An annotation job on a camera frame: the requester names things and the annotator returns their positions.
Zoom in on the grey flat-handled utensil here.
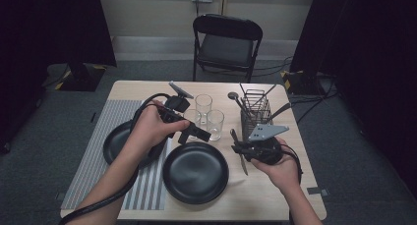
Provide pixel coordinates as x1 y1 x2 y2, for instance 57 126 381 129
262 102 292 126

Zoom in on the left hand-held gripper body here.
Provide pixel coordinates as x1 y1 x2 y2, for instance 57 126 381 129
157 81 201 146

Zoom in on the stand base with hazard tape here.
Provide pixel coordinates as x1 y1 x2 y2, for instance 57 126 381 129
53 62 107 92
279 69 326 95

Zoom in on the left hand-held gripper cable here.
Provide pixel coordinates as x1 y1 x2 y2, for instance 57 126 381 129
58 92 172 225

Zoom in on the black round plate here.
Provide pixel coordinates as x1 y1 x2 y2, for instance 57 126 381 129
162 141 230 205
102 119 168 170

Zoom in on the right hand-held gripper cable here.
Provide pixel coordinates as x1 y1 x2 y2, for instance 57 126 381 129
279 142 303 187

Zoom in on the person's left hand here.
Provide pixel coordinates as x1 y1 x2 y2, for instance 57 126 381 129
131 100 192 161

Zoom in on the grey white striped placemat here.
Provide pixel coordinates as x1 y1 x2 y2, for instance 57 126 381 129
60 99 177 210

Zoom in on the black curtain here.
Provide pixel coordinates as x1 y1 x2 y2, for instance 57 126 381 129
289 0 417 199
0 0 118 154

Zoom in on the hand-held gripper cable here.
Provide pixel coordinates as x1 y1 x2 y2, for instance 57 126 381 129
58 92 172 225
279 142 303 187

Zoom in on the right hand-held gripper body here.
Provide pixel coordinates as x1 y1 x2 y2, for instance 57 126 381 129
247 123 291 166

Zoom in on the black floor cable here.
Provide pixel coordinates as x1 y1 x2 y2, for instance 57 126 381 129
289 77 340 125
252 56 294 78

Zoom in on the person's right hand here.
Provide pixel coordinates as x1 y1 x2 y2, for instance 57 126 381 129
250 136 303 197

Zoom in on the dark metal spoon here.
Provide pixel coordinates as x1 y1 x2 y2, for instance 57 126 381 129
227 91 255 123

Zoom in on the black folding chair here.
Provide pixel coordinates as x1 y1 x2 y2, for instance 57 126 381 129
192 13 264 84

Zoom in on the dark wire cutlery basket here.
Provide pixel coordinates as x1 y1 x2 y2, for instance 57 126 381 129
240 88 275 142

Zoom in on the clear drinking glass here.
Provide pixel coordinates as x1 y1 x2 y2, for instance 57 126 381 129
206 109 225 141
195 93 213 125
182 108 202 141

